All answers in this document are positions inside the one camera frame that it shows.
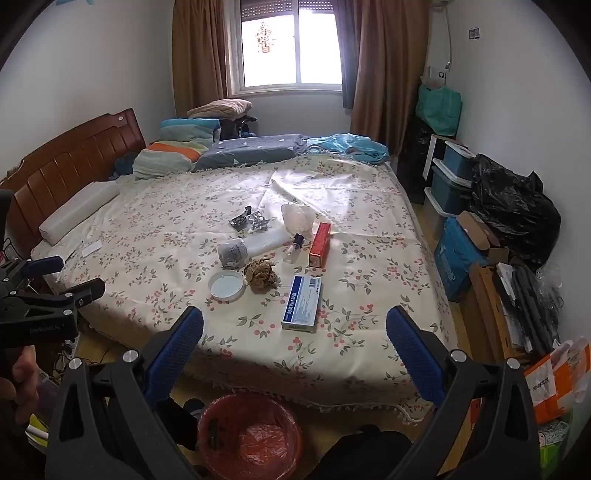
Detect window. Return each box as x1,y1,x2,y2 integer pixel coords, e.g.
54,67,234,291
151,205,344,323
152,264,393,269
228,0,345,90

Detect floral bedspread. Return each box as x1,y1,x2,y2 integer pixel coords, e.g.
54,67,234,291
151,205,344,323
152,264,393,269
30,154,458,423

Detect brown curtain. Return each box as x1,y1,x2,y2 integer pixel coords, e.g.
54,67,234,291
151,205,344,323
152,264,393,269
172,0,232,118
348,0,430,155

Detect cardboard box with black strips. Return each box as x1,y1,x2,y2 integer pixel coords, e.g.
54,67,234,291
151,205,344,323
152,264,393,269
471,261,561,365

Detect red trash bin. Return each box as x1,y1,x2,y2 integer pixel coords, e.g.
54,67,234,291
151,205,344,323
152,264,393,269
198,392,304,480

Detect white pillow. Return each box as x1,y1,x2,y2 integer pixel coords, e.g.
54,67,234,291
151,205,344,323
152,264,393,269
39,181,122,245

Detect red carton box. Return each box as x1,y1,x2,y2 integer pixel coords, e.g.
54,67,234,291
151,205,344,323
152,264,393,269
308,222,333,268

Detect floor cables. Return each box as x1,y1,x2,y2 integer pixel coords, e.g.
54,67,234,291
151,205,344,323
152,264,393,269
53,342,121,370

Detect clear plastic bag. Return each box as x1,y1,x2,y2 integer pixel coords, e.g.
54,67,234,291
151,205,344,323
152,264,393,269
281,203,317,236

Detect trash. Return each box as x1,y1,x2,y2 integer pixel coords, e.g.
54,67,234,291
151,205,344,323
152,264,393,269
218,226,289,270

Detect green box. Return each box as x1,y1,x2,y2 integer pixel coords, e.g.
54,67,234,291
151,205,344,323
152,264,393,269
538,415,573,480

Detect grey patterned pillow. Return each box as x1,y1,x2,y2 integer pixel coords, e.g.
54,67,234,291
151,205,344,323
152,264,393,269
196,134,309,172

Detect person's left hand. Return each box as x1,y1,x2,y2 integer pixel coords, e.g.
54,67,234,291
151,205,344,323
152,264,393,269
0,344,41,428

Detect open brown cardboard box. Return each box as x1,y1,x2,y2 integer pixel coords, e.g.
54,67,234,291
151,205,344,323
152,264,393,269
457,210,509,264

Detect brown paper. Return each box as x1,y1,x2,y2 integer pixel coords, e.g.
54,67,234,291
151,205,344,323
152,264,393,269
243,258,280,291

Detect small bottle blue cap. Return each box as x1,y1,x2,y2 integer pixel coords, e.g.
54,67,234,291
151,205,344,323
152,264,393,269
284,233,305,265

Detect blue white medicine box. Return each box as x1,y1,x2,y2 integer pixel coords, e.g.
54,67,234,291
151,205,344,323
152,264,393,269
281,274,323,333

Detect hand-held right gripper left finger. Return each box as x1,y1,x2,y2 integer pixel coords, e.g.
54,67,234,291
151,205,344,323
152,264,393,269
45,305,205,480

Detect blue storage box white lid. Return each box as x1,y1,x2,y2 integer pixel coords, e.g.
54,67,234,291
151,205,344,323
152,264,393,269
431,159,474,213
424,187,458,220
443,141,478,181

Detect blue cardboard box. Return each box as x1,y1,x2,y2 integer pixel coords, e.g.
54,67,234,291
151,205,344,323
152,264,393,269
434,217,490,301

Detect white round lid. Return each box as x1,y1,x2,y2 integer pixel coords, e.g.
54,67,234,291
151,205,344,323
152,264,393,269
209,269,245,302

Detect white panel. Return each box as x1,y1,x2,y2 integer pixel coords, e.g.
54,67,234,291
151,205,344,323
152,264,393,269
422,134,458,181

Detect large black trash bag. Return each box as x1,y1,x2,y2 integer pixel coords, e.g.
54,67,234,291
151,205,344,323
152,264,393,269
468,153,561,271

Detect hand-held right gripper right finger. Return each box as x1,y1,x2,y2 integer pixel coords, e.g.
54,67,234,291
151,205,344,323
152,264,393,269
385,305,541,480

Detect silver foil wrapper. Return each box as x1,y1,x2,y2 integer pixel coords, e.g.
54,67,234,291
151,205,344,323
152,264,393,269
228,206,271,235

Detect dark curtain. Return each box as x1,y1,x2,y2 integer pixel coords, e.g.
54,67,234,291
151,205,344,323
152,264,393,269
335,0,365,109

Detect folded beige blanket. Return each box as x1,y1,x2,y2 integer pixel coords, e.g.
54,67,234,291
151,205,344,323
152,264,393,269
187,98,252,121

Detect hanging window ornament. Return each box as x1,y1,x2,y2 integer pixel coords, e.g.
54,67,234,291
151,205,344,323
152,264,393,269
255,22,274,54

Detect orange white paper bag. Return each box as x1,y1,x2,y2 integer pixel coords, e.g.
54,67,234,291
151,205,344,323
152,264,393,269
524,337,591,425

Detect wooden headboard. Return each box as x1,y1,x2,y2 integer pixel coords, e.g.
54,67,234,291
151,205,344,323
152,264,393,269
0,108,147,252

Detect folded teal quilt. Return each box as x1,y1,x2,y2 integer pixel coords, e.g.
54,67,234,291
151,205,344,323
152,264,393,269
159,119,221,148

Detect teal blanket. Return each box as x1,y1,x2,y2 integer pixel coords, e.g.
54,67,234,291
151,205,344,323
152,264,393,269
307,133,391,163

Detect teal shopping bag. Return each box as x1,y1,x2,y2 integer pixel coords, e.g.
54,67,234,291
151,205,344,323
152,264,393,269
416,83,462,134

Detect black plastic bag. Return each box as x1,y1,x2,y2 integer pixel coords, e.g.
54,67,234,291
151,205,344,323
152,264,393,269
397,115,437,204

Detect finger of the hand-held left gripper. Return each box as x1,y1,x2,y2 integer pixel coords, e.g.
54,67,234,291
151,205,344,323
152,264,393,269
0,277,106,324
0,255,65,296

